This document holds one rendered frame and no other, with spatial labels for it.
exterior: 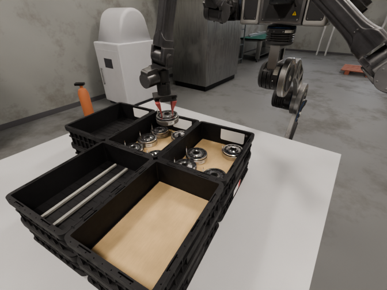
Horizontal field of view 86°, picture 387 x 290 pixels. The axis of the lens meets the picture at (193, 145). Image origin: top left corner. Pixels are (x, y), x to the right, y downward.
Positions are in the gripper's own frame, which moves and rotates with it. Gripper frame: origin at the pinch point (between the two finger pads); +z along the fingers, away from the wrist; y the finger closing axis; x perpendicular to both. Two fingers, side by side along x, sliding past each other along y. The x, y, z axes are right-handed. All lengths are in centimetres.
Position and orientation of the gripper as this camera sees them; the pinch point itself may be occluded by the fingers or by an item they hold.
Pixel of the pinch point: (166, 112)
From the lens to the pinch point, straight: 98.0
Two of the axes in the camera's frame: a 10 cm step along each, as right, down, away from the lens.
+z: 0.4, 8.2, 5.7
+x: -2.5, -5.4, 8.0
